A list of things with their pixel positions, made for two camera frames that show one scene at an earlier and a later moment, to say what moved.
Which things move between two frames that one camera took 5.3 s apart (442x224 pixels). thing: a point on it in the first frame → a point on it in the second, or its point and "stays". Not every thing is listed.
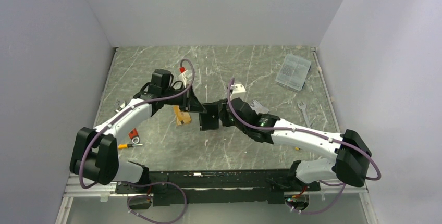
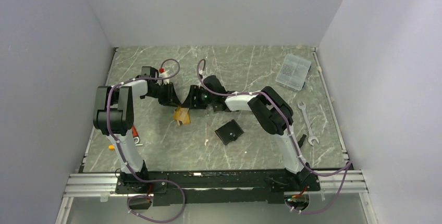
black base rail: (216, 187) stays
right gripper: (223, 114) → (190, 102)
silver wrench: (303, 107) stays
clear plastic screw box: (293, 72) stays
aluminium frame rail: (109, 190) stays
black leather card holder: (209, 121) → (229, 132)
